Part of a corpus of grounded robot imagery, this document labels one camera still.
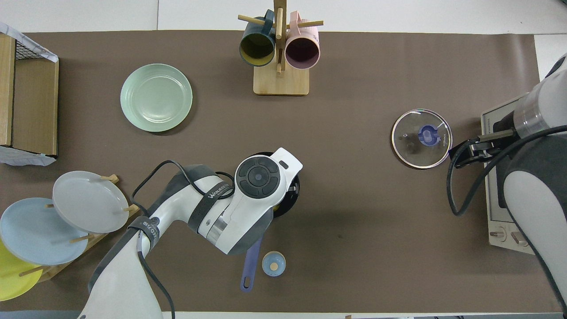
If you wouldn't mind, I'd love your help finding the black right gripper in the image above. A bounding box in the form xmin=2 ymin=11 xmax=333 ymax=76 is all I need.
xmin=450 ymin=128 xmax=518 ymax=169

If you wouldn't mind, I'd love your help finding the glass pot lid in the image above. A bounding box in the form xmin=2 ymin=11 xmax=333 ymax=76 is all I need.
xmin=391 ymin=109 xmax=453 ymax=170

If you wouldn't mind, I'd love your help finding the green plate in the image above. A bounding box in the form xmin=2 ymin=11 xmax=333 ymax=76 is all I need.
xmin=120 ymin=63 xmax=193 ymax=132

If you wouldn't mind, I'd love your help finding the grey plate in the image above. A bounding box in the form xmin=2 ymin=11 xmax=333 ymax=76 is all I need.
xmin=52 ymin=171 xmax=130 ymax=234

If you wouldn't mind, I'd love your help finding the wooden plate rack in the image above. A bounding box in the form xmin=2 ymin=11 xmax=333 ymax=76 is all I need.
xmin=19 ymin=174 xmax=140 ymax=283

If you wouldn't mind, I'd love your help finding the light blue plate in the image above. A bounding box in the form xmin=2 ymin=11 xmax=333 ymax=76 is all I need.
xmin=0 ymin=198 xmax=89 ymax=265

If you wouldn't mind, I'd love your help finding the yellow plate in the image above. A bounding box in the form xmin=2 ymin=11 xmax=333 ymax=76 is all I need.
xmin=0 ymin=239 xmax=43 ymax=302

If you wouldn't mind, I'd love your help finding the beige toaster oven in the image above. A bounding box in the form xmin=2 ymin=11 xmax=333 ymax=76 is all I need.
xmin=481 ymin=94 xmax=539 ymax=255

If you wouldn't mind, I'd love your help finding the brown table mat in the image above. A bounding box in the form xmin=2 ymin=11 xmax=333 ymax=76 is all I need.
xmin=0 ymin=30 xmax=563 ymax=312

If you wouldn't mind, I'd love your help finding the pink mug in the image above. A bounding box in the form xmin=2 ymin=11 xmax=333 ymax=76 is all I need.
xmin=285 ymin=11 xmax=320 ymax=70

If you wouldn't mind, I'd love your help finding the wooden mug tree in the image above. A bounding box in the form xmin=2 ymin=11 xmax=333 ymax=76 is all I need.
xmin=237 ymin=0 xmax=324 ymax=96

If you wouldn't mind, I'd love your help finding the dark blue mug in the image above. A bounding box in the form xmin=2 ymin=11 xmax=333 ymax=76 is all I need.
xmin=239 ymin=10 xmax=276 ymax=67

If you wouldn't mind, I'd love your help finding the dark blue saucepan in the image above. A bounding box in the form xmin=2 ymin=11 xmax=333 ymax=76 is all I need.
xmin=241 ymin=152 xmax=301 ymax=293

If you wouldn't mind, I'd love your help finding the white patterned cloth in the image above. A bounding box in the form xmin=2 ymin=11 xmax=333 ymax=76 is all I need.
xmin=0 ymin=22 xmax=59 ymax=63
xmin=0 ymin=145 xmax=57 ymax=167

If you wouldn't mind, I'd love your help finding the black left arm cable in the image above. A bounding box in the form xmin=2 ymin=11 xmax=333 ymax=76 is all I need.
xmin=131 ymin=159 xmax=235 ymax=319

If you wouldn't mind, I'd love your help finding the black wire basket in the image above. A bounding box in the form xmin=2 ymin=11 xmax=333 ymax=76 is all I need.
xmin=15 ymin=39 xmax=48 ymax=61

